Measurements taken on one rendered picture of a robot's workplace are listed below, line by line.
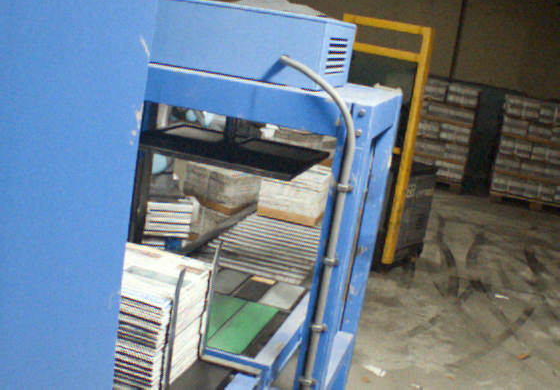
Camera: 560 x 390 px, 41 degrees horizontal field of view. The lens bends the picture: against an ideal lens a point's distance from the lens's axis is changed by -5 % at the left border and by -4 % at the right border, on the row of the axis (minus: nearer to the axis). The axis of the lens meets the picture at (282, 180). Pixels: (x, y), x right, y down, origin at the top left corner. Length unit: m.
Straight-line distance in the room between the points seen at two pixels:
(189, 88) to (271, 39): 0.26
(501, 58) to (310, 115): 9.24
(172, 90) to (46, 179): 1.85
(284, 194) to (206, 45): 1.58
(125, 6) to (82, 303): 0.13
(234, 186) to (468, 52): 7.20
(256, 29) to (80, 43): 1.89
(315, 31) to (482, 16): 9.12
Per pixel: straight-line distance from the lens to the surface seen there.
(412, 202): 6.05
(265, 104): 2.06
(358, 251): 2.69
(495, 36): 11.19
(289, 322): 2.53
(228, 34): 2.20
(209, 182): 4.51
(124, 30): 0.33
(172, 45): 2.26
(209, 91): 2.10
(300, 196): 3.67
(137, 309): 1.82
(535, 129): 9.56
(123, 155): 0.35
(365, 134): 2.00
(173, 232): 3.94
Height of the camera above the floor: 1.73
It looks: 12 degrees down
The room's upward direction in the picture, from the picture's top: 9 degrees clockwise
